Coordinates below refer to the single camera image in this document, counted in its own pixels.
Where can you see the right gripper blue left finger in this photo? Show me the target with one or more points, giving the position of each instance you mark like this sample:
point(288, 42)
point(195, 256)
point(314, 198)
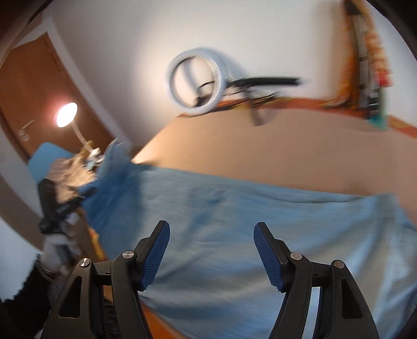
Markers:
point(79, 311)

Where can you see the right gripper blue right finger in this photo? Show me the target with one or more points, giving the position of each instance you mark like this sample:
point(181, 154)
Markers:
point(342, 311)

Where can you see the light blue denim pants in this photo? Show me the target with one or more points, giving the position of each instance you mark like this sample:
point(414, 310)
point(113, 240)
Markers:
point(211, 282)

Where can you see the left hand grey glove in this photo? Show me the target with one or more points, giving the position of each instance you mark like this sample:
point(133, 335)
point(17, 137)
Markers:
point(60, 250)

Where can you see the orange floral bed sheet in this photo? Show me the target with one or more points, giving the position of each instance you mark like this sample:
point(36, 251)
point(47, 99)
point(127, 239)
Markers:
point(296, 104)

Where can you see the lit desk lamp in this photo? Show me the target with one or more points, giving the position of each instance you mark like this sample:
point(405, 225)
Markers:
point(65, 116)

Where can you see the brown wooden door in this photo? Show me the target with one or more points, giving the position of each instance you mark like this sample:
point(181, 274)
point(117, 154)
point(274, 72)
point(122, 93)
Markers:
point(34, 86)

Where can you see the peach pink blanket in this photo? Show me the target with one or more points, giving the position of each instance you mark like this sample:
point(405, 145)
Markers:
point(302, 149)

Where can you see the orange floral scarf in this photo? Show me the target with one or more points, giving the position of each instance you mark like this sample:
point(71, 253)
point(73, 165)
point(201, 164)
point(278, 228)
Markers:
point(342, 94)

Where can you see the folded silver tripod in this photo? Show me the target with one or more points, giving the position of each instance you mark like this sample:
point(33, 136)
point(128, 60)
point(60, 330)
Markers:
point(366, 65)

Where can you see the white ring light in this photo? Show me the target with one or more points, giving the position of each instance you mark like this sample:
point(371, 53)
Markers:
point(219, 71)

